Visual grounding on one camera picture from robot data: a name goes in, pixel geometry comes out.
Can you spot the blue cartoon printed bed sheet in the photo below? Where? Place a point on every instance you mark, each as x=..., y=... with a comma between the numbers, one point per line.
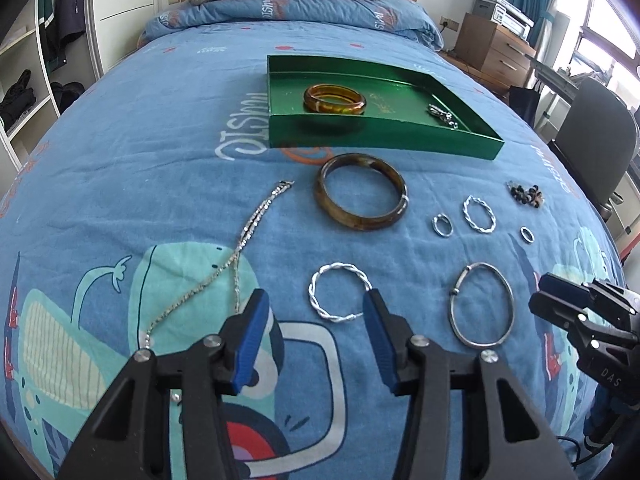
x=150, y=135

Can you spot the white wardrobe with shelves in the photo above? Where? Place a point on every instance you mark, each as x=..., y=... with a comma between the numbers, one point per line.
x=125, y=10

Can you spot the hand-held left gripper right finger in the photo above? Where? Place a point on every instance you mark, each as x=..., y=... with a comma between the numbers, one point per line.
x=380, y=340

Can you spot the black tote bag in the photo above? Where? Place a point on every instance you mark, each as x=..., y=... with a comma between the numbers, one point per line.
x=524, y=107

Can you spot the grey chair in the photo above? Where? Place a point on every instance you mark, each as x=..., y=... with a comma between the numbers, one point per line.
x=595, y=130

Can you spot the plain silver bangle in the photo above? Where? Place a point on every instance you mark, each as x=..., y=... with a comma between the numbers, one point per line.
x=455, y=291

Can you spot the window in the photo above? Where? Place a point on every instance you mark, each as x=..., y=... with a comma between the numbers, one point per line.
x=605, y=20

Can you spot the folded blue quilt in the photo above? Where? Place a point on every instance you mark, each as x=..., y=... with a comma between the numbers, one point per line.
x=300, y=12

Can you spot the glass desk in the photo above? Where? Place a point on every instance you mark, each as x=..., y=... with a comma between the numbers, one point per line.
x=560, y=77

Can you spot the dark hanging jacket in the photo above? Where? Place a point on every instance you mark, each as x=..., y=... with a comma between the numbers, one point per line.
x=70, y=10

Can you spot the orange amber bangle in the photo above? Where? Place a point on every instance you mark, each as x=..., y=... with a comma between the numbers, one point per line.
x=335, y=109

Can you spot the small plain silver hoop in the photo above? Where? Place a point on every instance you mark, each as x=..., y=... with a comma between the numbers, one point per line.
x=434, y=225

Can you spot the dark brown bangle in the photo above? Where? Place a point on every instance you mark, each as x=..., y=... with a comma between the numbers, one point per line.
x=321, y=192

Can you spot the small twisted silver hoop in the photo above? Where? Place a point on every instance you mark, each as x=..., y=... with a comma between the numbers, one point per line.
x=465, y=207

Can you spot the large twisted silver bangle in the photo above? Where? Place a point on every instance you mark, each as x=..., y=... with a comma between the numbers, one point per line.
x=312, y=292

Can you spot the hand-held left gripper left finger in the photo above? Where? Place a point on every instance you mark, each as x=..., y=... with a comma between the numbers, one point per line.
x=252, y=340

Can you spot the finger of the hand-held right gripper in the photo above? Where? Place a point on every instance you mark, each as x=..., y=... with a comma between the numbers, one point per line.
x=555, y=307
x=562, y=285

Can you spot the silver pendant charm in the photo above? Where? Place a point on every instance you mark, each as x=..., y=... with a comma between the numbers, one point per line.
x=442, y=116

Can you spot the wall socket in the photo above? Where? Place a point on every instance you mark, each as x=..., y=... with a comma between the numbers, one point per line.
x=449, y=24

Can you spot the green hanging garment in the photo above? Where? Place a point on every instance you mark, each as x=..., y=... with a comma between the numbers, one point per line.
x=46, y=15

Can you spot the wooden drawer cabinet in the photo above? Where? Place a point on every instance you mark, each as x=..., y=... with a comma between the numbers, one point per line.
x=495, y=50

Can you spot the white printer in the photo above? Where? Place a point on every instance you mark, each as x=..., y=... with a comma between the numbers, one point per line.
x=505, y=15

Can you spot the black bag on wardrobe floor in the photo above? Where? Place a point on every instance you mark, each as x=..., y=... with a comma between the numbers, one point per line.
x=67, y=97

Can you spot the green metal tray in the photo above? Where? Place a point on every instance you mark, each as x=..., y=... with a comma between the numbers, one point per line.
x=400, y=110

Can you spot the black folded clothes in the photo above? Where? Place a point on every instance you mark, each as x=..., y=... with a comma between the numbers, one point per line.
x=17, y=100

